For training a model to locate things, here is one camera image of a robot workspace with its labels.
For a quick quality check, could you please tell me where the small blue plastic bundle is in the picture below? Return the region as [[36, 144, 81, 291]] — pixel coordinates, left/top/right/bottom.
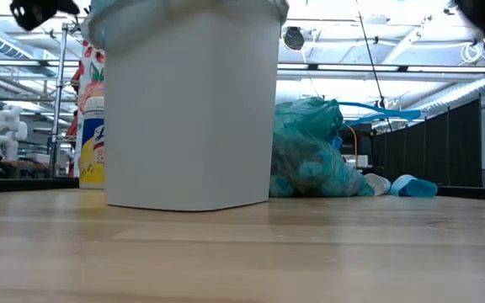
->
[[388, 173, 440, 199]]

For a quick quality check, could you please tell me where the white floral cloth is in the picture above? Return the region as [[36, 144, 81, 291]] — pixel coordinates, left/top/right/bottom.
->
[[73, 38, 107, 178]]

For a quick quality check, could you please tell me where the white plastic bundle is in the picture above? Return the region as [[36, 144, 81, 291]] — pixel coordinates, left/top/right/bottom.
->
[[363, 172, 392, 198]]

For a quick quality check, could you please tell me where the teal drawstring trash bag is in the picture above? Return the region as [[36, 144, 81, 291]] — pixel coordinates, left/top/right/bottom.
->
[[268, 95, 423, 199]]

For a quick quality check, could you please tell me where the white plastic trash bin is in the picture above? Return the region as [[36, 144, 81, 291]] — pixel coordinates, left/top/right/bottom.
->
[[103, 8, 284, 213]]

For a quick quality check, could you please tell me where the black aluminium table frame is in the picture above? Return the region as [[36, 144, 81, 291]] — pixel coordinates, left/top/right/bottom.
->
[[435, 184, 485, 203], [0, 177, 80, 195]]

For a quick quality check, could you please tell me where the thin black hanging cable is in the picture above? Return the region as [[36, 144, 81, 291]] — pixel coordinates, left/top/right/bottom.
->
[[354, 0, 394, 132]]

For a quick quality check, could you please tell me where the yellow cable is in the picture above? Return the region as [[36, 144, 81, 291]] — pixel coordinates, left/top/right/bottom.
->
[[346, 124, 360, 169]]

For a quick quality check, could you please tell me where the black computer monitor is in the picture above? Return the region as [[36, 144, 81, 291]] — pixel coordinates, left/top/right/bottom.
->
[[338, 125, 373, 157]]

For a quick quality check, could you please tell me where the yellow Lysol wipes canister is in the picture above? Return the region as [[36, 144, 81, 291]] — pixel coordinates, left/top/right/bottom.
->
[[77, 95, 106, 190]]

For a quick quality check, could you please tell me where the black partition wall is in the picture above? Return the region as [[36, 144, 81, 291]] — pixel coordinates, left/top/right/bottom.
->
[[370, 97, 483, 189]]

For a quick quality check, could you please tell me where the metal wire rack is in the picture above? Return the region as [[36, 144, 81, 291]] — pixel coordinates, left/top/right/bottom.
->
[[47, 23, 84, 180]]

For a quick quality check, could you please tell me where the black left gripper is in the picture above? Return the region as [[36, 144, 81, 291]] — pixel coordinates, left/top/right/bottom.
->
[[8, 0, 82, 32]]

